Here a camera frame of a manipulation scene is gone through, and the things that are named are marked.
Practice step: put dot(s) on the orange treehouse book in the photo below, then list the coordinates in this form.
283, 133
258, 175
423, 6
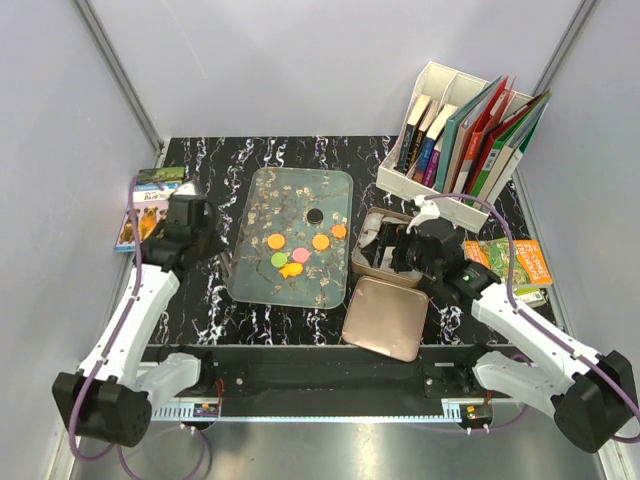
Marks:
530, 270

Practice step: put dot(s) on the green landscape book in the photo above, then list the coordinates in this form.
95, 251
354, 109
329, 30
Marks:
161, 175

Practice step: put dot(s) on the small orange round biscuit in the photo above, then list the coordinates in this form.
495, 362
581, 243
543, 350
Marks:
276, 241

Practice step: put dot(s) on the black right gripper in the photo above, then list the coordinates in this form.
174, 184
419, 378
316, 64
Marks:
397, 262

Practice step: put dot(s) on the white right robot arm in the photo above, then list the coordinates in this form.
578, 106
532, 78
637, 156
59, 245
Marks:
590, 396

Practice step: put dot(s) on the blue paperback book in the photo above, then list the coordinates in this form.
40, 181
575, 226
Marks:
424, 142

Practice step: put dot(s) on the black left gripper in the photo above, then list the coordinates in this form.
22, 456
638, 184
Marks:
210, 223

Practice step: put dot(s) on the pink round cookie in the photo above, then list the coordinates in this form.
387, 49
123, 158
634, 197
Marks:
300, 255

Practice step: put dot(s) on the black paperback book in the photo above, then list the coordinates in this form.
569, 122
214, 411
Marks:
416, 114

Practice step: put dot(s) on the rose gold tin lid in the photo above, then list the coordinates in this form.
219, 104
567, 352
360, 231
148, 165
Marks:
386, 318

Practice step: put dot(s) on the teal hardcover book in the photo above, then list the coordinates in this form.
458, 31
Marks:
466, 94

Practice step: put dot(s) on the large orange round biscuit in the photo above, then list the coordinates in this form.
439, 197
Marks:
321, 242

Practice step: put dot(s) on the green hardcover book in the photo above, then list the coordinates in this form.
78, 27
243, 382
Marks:
502, 142

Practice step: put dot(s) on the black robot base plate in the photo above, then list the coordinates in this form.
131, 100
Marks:
332, 384

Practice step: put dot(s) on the metal tongs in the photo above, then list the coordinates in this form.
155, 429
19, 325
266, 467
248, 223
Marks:
224, 265

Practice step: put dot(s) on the rose gold cookie tin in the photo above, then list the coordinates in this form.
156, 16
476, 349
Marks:
362, 256

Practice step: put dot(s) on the green round cookie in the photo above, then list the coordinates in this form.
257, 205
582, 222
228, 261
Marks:
279, 260

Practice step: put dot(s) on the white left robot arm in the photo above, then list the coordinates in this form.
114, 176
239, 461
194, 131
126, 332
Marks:
107, 398

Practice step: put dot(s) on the black sandwich cookie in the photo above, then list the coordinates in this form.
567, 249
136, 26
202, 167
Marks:
315, 216

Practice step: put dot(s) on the red hardcover book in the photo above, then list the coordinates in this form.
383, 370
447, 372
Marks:
474, 129

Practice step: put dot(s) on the orange flower shaped cookie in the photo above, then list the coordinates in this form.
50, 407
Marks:
339, 231

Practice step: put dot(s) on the orange fish shaped cookie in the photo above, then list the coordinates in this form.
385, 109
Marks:
291, 269

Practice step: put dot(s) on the purple paperback book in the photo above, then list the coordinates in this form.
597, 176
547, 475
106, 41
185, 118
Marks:
446, 112

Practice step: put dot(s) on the floral blossom serving tray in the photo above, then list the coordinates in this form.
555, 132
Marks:
278, 201

